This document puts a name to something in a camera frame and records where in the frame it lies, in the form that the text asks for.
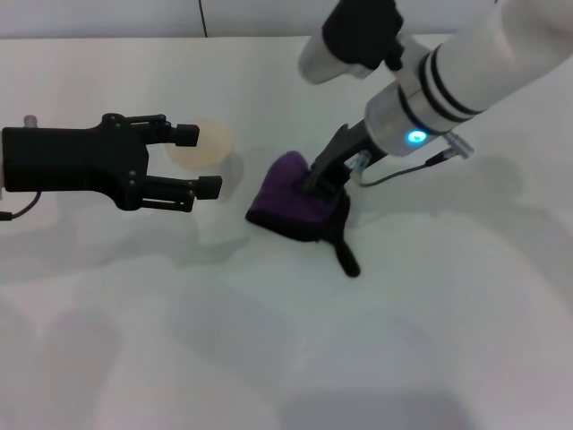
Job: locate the purple rag with black trim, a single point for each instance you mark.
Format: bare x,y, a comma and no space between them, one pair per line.
286,206

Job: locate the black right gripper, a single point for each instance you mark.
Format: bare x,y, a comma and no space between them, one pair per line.
340,157

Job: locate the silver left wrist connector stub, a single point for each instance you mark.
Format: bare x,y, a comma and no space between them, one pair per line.
30,121

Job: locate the right wrist camera housing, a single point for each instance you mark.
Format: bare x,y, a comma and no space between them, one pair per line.
353,36

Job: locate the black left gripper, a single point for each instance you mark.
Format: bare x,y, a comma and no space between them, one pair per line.
71,157

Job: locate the white paper cup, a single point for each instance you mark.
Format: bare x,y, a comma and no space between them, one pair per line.
210,143

